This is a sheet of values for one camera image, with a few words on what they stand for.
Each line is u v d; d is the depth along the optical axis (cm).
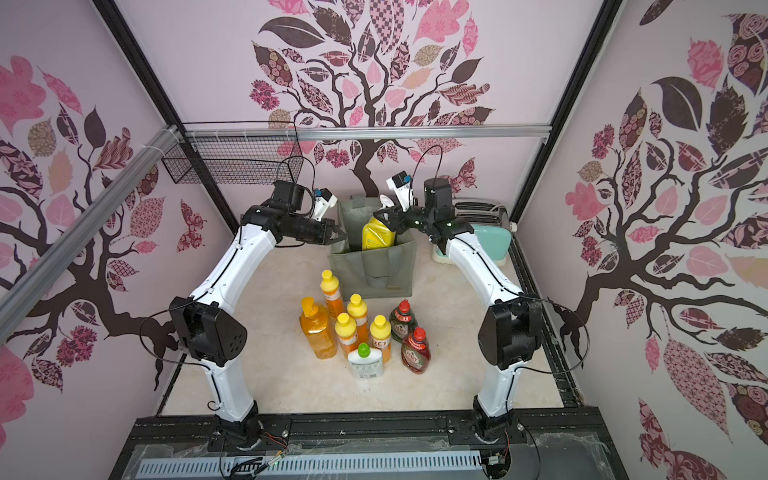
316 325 77
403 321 78
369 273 82
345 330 71
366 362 72
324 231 71
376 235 81
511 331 47
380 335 71
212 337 49
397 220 71
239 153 95
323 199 74
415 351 75
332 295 81
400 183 68
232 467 70
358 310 74
